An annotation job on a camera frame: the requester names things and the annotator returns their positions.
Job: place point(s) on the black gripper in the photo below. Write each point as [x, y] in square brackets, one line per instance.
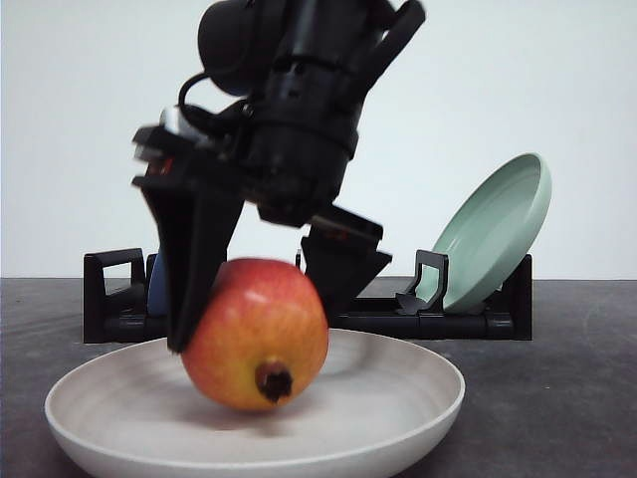
[299, 140]

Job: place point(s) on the black cable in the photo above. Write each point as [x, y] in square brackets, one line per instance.
[181, 98]

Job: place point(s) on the green plate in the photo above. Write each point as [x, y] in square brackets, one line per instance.
[491, 233]

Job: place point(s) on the black plate rack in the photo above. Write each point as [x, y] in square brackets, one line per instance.
[115, 305]

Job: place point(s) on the white plate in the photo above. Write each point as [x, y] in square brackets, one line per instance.
[141, 414]

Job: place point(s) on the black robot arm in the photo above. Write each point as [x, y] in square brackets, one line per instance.
[235, 37]

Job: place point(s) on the blue plate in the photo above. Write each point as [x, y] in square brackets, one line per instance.
[157, 288]

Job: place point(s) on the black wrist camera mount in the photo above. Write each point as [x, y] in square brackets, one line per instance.
[186, 142]

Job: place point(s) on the red yellow pomegranate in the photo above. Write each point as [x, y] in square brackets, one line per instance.
[258, 337]

